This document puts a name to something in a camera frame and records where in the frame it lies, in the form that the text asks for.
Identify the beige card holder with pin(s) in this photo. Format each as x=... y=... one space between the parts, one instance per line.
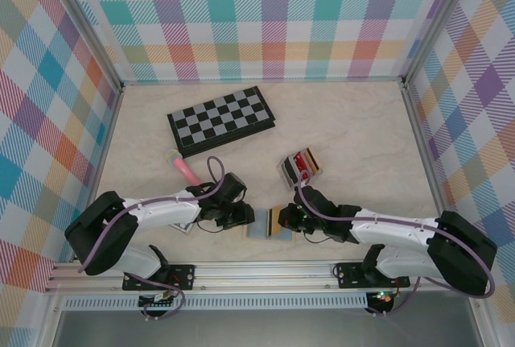
x=257 y=224

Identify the gold card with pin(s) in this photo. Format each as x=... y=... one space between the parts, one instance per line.
x=316 y=166
x=274 y=226

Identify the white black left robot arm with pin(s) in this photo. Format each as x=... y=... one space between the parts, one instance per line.
x=161 y=214

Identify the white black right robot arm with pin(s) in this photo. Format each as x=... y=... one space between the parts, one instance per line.
x=386 y=228

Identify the blue playing card deck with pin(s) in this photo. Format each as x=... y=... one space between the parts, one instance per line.
x=183 y=228

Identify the red card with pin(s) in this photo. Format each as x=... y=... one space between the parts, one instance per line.
x=299 y=158

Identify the pink toy microphone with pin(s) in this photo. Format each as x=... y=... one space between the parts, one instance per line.
x=183 y=168

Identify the black grey chessboard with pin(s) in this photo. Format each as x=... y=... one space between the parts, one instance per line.
x=221 y=119

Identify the small circuit board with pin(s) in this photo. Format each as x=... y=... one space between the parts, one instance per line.
x=157 y=300
x=382 y=297

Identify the grey metal panel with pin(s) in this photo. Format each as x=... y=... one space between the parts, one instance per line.
x=261 y=329

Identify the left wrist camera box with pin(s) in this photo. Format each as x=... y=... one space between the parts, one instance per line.
x=241 y=192

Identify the aluminium mounting rail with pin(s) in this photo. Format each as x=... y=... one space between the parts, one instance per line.
x=261 y=274

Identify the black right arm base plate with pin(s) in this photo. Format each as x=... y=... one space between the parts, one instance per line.
x=348 y=274

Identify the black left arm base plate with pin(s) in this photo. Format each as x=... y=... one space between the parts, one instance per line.
x=183 y=276

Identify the aluminium frame bar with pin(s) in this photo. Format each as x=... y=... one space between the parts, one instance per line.
x=261 y=80
x=106 y=141
x=422 y=141

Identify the aluminium frame post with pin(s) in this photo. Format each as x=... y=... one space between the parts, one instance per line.
x=84 y=29
x=438 y=21

